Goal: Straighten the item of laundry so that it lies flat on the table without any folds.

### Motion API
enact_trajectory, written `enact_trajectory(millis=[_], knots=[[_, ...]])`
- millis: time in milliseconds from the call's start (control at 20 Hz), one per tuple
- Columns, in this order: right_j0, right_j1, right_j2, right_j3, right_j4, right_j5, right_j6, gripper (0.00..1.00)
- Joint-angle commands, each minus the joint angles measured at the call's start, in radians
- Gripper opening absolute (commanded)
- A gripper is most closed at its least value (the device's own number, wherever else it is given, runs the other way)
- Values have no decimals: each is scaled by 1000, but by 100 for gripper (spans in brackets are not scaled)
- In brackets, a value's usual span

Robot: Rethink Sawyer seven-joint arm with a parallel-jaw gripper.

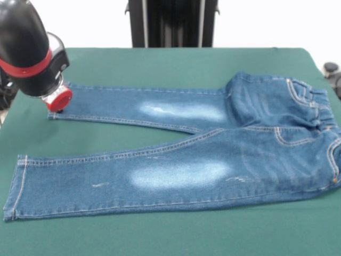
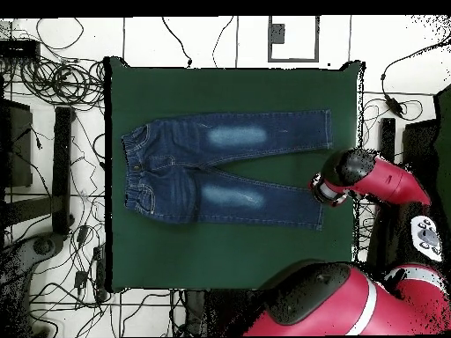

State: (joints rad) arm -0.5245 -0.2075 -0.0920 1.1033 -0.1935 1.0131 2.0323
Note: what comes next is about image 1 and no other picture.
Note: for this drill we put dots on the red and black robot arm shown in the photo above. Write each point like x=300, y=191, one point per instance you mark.
x=24, y=48

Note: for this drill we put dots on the dark green table cloth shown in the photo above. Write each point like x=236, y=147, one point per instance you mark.
x=170, y=234

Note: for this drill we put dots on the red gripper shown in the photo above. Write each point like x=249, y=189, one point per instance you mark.
x=60, y=100

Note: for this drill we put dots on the black wheeled stand base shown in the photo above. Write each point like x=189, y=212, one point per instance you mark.
x=6, y=93
x=331, y=68

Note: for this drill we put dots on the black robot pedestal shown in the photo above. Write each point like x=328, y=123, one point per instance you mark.
x=173, y=24

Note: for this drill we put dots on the blue denim jeans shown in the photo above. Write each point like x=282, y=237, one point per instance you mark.
x=186, y=165

